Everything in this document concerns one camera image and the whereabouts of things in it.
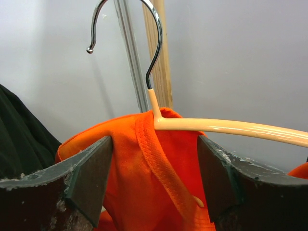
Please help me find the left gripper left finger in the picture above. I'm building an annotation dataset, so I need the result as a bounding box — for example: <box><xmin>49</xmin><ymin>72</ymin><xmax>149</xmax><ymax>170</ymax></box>
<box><xmin>0</xmin><ymin>136</ymin><xmax>113</xmax><ymax>231</ymax></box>

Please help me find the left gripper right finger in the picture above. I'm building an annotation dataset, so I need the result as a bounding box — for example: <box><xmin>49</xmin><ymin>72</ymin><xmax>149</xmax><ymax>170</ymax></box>
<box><xmin>197</xmin><ymin>135</ymin><xmax>308</xmax><ymax>231</ymax></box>

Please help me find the peach hanger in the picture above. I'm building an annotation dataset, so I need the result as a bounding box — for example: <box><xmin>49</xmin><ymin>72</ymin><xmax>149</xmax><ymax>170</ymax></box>
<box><xmin>86</xmin><ymin>0</ymin><xmax>308</xmax><ymax>208</ymax></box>

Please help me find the orange t shirt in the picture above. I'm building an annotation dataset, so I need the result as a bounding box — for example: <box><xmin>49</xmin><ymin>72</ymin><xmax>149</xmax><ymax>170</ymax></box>
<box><xmin>55</xmin><ymin>111</ymin><xmax>308</xmax><ymax>231</ymax></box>

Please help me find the black t shirt right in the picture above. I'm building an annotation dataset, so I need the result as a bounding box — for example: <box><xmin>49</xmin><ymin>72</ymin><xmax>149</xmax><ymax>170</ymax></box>
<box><xmin>0</xmin><ymin>85</ymin><xmax>61</xmax><ymax>179</ymax></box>

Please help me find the wooden clothes rack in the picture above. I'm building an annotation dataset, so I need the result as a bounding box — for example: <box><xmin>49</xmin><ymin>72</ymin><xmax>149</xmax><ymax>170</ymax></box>
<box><xmin>143</xmin><ymin>0</ymin><xmax>173</xmax><ymax>116</ymax></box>

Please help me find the corner aluminium profile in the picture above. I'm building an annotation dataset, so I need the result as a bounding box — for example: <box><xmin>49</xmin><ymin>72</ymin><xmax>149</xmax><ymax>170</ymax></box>
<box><xmin>114</xmin><ymin>0</ymin><xmax>149</xmax><ymax>112</ymax></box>

